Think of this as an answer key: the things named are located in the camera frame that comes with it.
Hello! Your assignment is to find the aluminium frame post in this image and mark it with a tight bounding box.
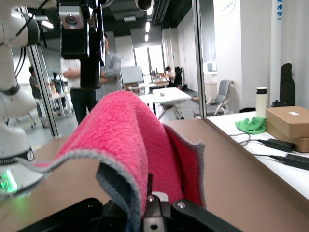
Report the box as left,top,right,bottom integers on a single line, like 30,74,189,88
26,45,60,139
192,0,208,119

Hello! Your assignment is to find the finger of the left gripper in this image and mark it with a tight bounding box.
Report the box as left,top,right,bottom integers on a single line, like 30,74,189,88
80,59,101,89

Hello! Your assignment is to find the person in dark grey top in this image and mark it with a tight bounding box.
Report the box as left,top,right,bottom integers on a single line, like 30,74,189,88
28,66,50,129

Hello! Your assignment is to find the green plastic object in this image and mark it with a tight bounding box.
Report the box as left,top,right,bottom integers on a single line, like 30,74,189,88
235,116,267,134

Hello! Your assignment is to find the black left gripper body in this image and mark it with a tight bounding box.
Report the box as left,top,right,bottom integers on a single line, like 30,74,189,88
60,0,104,61

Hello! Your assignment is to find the white bottle with black lid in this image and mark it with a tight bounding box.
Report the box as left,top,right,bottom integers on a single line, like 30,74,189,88
255,87,269,118

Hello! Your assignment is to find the white office table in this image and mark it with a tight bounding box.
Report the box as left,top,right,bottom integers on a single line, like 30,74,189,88
152,87,193,120
139,93,156,114

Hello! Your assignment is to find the brown cardboard box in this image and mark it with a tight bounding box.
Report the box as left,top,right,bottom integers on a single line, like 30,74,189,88
265,105,309,139
265,123,309,153

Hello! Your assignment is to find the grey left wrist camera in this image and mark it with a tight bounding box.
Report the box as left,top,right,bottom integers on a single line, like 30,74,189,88
58,5,85,31

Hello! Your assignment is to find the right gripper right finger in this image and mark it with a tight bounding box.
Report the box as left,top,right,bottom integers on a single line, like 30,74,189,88
142,174,242,232

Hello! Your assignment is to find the dark round overhead fixture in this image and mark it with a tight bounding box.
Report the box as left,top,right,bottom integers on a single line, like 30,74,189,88
135,0,155,12

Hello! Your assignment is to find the black power adapter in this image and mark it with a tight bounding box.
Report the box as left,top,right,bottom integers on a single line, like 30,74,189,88
257,138,295,153
270,153,309,171

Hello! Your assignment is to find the white wall poster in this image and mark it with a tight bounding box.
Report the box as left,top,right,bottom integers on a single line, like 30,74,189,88
213,0,236,20

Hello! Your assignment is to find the person in black clothes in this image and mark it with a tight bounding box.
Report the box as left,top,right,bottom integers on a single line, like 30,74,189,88
52,72,64,94

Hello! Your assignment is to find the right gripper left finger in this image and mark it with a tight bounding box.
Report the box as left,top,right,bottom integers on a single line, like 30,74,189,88
20,198,128,232

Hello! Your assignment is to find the grey office chair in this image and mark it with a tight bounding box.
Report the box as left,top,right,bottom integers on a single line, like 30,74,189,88
192,79,234,116

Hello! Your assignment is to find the seated person in white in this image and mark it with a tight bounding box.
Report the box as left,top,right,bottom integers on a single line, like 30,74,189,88
165,66,178,87

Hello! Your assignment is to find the person in grey shirt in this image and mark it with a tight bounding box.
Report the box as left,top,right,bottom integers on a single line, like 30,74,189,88
96,33,123,102

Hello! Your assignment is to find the whiteboard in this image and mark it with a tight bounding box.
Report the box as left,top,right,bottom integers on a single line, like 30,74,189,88
120,66,145,85

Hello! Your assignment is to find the person in white shirt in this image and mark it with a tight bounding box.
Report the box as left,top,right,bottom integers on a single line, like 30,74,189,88
59,57,98,125

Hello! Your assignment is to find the pink and grey cloth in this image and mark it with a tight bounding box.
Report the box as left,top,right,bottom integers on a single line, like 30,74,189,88
18,90,206,232

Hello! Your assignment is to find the white side table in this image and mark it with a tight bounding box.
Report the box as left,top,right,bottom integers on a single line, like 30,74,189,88
205,110,309,201

